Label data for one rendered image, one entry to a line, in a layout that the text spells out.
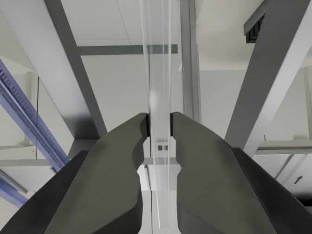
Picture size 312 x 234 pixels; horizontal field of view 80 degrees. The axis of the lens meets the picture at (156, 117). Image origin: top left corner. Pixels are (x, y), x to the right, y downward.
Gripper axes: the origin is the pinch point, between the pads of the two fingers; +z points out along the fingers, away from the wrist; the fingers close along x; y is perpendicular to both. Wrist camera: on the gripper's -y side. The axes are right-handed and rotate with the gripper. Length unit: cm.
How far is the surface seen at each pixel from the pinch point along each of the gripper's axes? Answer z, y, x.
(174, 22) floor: 173, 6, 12
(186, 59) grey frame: 45.6, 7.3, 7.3
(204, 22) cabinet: 52, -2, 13
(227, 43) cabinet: 64, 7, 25
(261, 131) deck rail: 9.8, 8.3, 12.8
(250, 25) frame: 49, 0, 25
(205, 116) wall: 163, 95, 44
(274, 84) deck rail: 8.4, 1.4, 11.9
